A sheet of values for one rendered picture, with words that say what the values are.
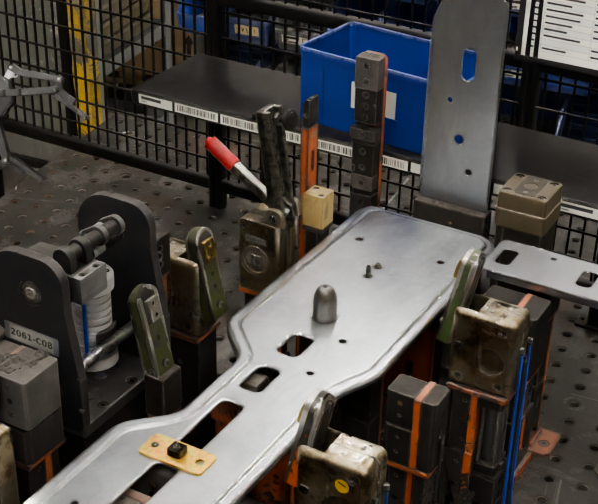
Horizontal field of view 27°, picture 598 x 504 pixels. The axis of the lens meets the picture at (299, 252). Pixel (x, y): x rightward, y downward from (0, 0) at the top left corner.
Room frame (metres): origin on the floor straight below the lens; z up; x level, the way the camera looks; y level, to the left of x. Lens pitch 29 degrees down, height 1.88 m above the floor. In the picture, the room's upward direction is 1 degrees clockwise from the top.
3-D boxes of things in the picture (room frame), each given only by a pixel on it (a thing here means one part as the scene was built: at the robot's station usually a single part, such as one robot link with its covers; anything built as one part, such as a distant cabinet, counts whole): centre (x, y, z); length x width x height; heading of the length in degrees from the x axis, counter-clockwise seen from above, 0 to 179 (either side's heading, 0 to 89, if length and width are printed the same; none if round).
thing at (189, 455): (1.10, 0.13, 1.01); 0.08 x 0.04 x 0.01; 61
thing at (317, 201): (1.64, -0.03, 0.88); 0.04 x 0.04 x 0.36; 61
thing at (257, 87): (1.99, -0.13, 1.01); 0.90 x 0.22 x 0.03; 61
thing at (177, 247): (1.45, 0.16, 0.88); 0.11 x 0.09 x 0.37; 61
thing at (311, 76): (1.97, -0.16, 1.10); 0.30 x 0.17 x 0.13; 55
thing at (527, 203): (1.69, -0.34, 0.88); 0.08 x 0.08 x 0.36; 61
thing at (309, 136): (1.67, -0.01, 0.95); 0.03 x 0.01 x 0.50; 151
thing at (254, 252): (1.59, 0.05, 0.88); 0.07 x 0.06 x 0.35; 61
